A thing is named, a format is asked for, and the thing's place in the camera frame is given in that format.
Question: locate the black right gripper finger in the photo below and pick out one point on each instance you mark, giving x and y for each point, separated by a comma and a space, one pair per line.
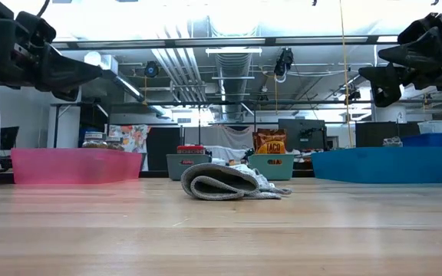
424, 51
386, 84

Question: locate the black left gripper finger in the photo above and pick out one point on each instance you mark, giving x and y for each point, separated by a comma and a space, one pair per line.
69, 95
67, 73

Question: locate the red-lid spice tin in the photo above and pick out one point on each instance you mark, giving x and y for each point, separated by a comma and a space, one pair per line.
190, 149

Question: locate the black small monitor on arm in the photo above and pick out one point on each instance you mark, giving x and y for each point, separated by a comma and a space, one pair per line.
8, 136

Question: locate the white round column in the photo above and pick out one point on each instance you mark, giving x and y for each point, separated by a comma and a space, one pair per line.
390, 115
65, 122

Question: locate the white ceiling air unit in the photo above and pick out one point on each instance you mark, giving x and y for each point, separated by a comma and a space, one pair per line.
100, 61

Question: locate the black low cabinet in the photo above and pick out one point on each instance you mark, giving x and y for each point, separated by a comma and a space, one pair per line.
378, 134

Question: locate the clear storage bin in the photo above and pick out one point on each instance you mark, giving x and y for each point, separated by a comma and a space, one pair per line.
436, 126

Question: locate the blue storage bin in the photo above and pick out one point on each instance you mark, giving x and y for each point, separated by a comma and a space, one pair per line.
426, 140

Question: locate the pink plastic bin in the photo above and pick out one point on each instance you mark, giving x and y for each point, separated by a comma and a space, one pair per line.
71, 166

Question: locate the person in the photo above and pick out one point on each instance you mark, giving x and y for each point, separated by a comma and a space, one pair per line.
130, 138

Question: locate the blue plastic tray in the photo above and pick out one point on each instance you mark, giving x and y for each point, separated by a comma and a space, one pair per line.
378, 165

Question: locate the black wide monitor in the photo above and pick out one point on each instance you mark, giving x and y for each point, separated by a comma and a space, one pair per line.
301, 132

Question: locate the black tall cabinet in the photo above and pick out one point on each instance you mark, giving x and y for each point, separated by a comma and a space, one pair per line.
167, 149

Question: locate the grey-teal plastic bin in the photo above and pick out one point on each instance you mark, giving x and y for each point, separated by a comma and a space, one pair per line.
175, 170

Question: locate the light teal plastic bin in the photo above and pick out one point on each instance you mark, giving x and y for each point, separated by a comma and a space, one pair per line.
261, 170

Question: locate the folded grey towel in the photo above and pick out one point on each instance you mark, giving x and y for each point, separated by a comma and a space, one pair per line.
221, 184

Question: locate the black ceiling-mounted camera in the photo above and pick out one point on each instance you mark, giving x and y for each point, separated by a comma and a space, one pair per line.
151, 69
283, 61

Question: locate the black overhead frame beam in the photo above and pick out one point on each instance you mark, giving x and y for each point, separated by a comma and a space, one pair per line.
271, 40

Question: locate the silver ribbed ventilation duct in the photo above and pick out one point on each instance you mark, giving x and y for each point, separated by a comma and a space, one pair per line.
233, 65

